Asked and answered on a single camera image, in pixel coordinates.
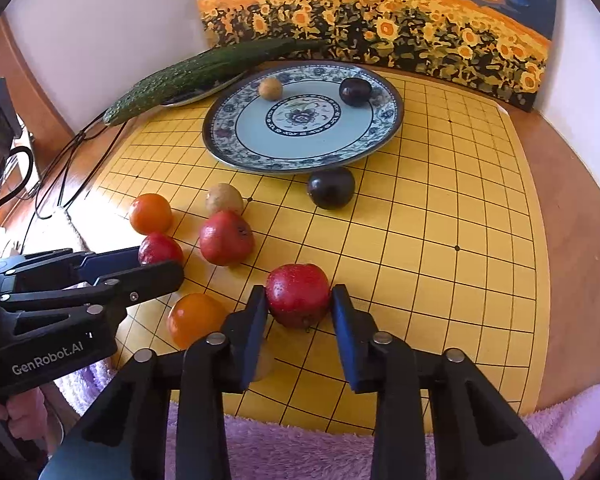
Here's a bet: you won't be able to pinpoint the wrinkled small red apple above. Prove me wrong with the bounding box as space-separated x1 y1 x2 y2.
137 232 184 266

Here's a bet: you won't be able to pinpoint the large orange front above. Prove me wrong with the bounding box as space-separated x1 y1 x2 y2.
166 294 228 350

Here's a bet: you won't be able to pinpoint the small orange back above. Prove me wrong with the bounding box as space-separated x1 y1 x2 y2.
129 193 173 235

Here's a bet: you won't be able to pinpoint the kiwi back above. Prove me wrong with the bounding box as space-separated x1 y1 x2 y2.
204 183 244 216

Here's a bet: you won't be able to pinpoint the large red apple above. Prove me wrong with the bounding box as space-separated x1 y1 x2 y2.
265 263 330 330

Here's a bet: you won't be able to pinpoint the dark plum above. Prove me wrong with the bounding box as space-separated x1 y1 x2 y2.
339 77 373 107
306 167 355 210

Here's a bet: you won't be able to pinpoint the small kiwi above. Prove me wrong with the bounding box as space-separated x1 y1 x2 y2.
258 77 284 102

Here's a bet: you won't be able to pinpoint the kiwi front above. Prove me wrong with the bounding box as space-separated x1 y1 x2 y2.
253 339 274 382

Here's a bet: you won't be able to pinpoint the person left hand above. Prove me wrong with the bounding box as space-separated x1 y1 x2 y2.
0 388 47 441

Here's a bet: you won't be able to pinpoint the yellow go board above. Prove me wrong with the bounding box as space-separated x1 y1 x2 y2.
71 75 550 414

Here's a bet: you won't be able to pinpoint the small plate under gourd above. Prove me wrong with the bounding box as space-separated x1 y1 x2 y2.
161 72 247 107

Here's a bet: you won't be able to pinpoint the green bitter gourd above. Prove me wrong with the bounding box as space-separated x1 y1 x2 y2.
102 38 328 126

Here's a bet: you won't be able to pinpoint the blue white porcelain plate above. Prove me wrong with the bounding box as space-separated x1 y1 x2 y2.
202 61 404 174

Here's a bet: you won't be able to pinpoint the sunflower field painting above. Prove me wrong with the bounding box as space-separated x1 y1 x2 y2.
196 0 556 110

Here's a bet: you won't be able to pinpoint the black cables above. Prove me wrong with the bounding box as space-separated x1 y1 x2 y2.
0 109 131 256

